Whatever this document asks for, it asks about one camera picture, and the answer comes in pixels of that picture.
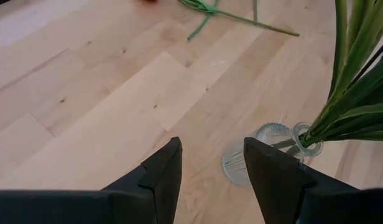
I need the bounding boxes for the red artificial tulip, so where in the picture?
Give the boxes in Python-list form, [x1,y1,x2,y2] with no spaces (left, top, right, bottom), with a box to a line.
[141,0,301,37]

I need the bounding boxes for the green stems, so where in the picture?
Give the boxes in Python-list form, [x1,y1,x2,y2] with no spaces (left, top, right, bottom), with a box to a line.
[280,40,383,156]

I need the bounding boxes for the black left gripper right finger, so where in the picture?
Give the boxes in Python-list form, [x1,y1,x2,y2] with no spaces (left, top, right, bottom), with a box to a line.
[243,137,357,224]

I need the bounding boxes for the clear ribbed glass vase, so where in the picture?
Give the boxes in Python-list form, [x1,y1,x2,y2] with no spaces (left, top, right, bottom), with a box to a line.
[221,122,325,187]

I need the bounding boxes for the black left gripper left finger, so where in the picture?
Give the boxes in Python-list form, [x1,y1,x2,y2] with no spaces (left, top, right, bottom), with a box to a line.
[101,136,183,224]

